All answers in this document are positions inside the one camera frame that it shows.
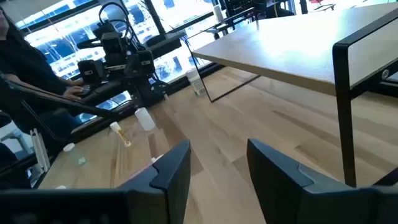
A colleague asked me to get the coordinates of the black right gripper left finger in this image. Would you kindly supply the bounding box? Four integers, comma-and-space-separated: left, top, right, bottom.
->
118, 139, 192, 224

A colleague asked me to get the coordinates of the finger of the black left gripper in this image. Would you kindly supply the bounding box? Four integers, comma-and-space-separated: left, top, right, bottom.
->
133, 50, 155, 78
76, 60, 104, 84

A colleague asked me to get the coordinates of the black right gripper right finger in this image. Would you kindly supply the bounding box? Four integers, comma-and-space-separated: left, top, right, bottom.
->
248, 139, 374, 224

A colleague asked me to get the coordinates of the large white labelled bottle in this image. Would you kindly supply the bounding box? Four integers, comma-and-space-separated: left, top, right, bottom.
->
185, 68, 207, 97

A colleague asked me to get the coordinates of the translucent white pill bottle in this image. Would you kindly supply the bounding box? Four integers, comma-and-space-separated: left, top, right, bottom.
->
134, 106, 156, 132

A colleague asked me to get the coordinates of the person's hand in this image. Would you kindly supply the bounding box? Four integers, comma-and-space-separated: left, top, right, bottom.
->
62, 85, 85, 101

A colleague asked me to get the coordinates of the person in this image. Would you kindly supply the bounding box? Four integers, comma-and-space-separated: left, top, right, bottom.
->
0, 6, 85, 162

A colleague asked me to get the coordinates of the white cylindrical roll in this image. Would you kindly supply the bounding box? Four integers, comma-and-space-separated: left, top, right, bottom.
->
212, 4, 224, 22

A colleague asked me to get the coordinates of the silver aluminium bar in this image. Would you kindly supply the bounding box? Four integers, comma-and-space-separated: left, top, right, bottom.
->
29, 128, 51, 174

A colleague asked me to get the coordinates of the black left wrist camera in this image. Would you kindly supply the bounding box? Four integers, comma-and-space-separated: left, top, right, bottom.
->
99, 30, 126, 54

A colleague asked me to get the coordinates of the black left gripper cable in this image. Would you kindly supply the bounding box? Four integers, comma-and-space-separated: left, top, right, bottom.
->
98, 1, 137, 41

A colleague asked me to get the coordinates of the black metal rig frame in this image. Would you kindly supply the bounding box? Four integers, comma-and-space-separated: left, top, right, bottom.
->
0, 63, 224, 190

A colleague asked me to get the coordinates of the large glass window wall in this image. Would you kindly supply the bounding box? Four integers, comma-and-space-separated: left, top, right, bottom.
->
15, 0, 218, 121

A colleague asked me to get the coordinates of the wooden shelf with black frame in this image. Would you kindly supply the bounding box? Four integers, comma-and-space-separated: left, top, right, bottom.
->
185, 1, 398, 187

